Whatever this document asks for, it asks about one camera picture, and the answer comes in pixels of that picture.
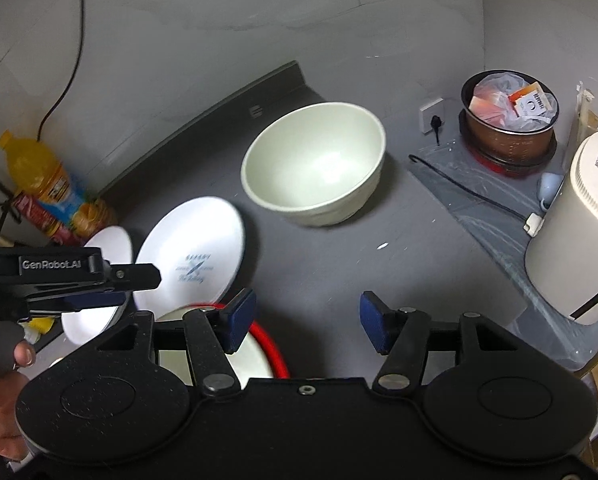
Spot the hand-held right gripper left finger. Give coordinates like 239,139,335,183
94,287,258,396

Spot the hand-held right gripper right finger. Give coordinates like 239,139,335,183
359,290,520,396

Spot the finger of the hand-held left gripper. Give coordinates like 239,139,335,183
100,262,161,292
62,291,127,312

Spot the small white plate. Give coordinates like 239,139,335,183
60,226,134,346

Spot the large printed white plate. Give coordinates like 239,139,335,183
133,196,246,318

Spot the person's left hand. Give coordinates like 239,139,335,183
0,340,36,461

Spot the red snack packet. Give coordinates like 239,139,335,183
10,191,88,247

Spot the small yellow bottle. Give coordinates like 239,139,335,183
21,316,56,347

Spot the orange juice bottle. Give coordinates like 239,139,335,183
0,130,118,242

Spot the clear plastic sheet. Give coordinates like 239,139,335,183
408,144,596,372

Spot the white adapter plug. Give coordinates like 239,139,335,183
522,212,546,237

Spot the red cooker base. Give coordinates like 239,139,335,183
457,109,559,177

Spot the cream white appliance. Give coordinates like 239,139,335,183
524,131,598,326

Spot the white cup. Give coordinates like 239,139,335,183
536,172,566,211

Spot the brown rice cooker pot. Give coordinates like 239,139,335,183
460,69,560,162

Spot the pink packet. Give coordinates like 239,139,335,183
468,92,516,125

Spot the clear plastic bag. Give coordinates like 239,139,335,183
471,72,557,133

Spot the orange white packet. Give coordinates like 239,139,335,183
508,80,556,122

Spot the beige cardboard piece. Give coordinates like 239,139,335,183
576,80,598,153

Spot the black power cable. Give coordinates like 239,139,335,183
408,154,530,222

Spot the black hanging cable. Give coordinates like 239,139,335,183
36,0,88,142

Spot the white wall socket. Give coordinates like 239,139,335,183
418,97,448,135

